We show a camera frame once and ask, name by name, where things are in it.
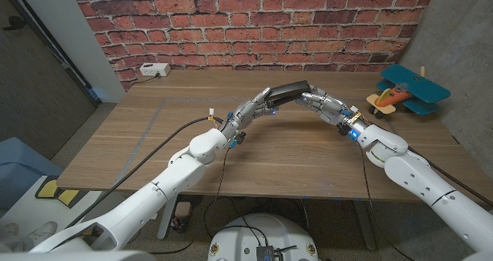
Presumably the black stapler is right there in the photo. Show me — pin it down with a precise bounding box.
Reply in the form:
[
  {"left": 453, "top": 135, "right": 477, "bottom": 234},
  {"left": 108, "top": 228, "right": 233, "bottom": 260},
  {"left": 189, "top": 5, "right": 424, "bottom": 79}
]
[{"left": 265, "top": 79, "right": 312, "bottom": 109}]

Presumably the white power strip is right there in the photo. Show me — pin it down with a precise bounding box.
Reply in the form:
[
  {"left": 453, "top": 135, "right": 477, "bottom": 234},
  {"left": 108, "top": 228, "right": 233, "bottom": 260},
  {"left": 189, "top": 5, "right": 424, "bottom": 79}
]
[{"left": 139, "top": 62, "right": 172, "bottom": 78}]

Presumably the grey table leg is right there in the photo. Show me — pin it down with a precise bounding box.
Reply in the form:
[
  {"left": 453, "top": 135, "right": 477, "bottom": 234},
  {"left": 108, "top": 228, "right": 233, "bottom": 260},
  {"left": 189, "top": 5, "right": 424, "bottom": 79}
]
[
  {"left": 352, "top": 199, "right": 377, "bottom": 251},
  {"left": 156, "top": 193, "right": 179, "bottom": 241}
]

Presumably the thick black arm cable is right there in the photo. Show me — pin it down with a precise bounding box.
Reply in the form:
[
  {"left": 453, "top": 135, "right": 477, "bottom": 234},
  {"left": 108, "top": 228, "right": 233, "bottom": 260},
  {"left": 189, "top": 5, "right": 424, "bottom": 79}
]
[
  {"left": 407, "top": 147, "right": 493, "bottom": 207},
  {"left": 67, "top": 116, "right": 224, "bottom": 228}
]

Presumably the red brick printed backdrop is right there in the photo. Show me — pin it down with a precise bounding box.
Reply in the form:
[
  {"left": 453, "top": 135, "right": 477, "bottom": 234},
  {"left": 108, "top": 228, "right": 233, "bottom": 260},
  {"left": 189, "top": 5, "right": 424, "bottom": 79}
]
[{"left": 69, "top": 0, "right": 440, "bottom": 91}]

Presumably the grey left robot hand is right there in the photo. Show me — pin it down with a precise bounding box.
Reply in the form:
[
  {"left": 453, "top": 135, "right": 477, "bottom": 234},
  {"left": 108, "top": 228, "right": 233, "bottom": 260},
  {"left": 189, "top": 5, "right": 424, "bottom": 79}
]
[{"left": 219, "top": 86, "right": 277, "bottom": 139}]

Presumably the black power strip cable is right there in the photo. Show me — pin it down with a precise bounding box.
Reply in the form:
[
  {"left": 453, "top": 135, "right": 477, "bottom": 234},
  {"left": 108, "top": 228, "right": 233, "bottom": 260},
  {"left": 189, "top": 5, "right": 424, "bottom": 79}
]
[{"left": 129, "top": 74, "right": 161, "bottom": 87}]

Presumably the grey module on torso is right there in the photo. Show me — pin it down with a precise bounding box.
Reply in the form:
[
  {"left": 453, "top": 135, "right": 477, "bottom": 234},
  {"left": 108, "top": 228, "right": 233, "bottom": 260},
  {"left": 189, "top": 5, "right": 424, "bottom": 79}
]
[{"left": 256, "top": 245, "right": 286, "bottom": 261}]

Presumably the clear tape strip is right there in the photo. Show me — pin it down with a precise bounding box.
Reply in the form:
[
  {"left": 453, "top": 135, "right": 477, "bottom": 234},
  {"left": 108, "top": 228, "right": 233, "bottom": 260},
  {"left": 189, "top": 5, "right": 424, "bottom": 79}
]
[{"left": 111, "top": 98, "right": 166, "bottom": 189}]

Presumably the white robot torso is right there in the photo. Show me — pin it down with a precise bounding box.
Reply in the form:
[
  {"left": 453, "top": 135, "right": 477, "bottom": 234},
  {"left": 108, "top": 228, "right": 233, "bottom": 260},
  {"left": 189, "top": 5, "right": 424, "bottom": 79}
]
[{"left": 207, "top": 213, "right": 320, "bottom": 261}]

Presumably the teal orange toy airplane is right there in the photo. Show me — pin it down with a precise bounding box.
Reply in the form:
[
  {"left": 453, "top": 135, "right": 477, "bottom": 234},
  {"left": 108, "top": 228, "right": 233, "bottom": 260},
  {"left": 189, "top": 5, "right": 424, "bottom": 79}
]
[{"left": 365, "top": 63, "right": 451, "bottom": 119}]

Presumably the blue plastic bin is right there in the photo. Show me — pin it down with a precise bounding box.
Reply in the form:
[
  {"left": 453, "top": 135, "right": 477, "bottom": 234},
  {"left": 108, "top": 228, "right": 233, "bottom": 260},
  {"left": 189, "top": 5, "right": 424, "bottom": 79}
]
[{"left": 0, "top": 136, "right": 65, "bottom": 212}]

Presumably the table control box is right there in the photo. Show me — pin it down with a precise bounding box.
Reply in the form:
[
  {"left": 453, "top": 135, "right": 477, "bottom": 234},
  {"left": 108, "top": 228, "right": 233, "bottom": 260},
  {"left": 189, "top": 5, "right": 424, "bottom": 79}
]
[{"left": 171, "top": 201, "right": 193, "bottom": 233}]

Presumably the dark grey door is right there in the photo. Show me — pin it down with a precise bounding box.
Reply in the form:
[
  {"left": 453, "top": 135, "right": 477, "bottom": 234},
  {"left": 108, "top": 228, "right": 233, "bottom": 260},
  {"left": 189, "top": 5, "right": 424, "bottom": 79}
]
[{"left": 0, "top": 0, "right": 97, "bottom": 160}]

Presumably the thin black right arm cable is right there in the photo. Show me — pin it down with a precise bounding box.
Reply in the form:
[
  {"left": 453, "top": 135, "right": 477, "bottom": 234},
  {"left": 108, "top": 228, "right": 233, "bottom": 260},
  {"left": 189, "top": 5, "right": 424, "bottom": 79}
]
[{"left": 360, "top": 145, "right": 417, "bottom": 261}]

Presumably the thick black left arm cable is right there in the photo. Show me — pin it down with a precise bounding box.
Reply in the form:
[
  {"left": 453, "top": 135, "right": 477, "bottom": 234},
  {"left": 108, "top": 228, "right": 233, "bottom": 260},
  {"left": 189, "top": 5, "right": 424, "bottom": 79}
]
[{"left": 67, "top": 116, "right": 224, "bottom": 228}]

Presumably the grey trouser leg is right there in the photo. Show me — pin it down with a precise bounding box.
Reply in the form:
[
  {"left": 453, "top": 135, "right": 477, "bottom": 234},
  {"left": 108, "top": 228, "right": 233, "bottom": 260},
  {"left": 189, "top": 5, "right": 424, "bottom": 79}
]
[{"left": 0, "top": 223, "right": 35, "bottom": 253}]

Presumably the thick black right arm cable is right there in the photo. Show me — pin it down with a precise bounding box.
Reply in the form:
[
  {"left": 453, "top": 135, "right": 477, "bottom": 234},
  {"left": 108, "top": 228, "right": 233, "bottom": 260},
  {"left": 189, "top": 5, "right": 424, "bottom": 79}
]
[{"left": 407, "top": 147, "right": 493, "bottom": 207}]

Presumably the white sneaker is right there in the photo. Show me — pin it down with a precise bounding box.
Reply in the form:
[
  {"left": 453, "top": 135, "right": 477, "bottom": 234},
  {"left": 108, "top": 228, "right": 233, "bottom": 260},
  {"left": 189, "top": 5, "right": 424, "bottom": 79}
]
[{"left": 25, "top": 221, "right": 59, "bottom": 246}]

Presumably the black door handle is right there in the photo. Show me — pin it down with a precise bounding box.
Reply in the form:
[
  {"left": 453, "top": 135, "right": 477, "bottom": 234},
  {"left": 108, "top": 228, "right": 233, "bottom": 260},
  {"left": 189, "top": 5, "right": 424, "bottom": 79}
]
[{"left": 2, "top": 15, "right": 26, "bottom": 32}]

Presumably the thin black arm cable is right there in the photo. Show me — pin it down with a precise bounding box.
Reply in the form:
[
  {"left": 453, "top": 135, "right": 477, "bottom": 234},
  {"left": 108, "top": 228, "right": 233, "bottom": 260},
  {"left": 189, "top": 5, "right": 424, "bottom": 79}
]
[
  {"left": 149, "top": 147, "right": 232, "bottom": 255},
  {"left": 360, "top": 145, "right": 417, "bottom": 261}
]

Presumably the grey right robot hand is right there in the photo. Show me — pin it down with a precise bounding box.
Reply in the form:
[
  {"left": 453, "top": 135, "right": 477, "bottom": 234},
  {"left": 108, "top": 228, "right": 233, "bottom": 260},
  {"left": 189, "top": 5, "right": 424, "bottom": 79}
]
[{"left": 295, "top": 84, "right": 371, "bottom": 138}]

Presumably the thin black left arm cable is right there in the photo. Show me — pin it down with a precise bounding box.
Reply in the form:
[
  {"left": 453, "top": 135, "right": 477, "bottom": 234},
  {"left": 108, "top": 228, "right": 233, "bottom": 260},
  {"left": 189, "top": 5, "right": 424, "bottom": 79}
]
[{"left": 149, "top": 147, "right": 232, "bottom": 255}]

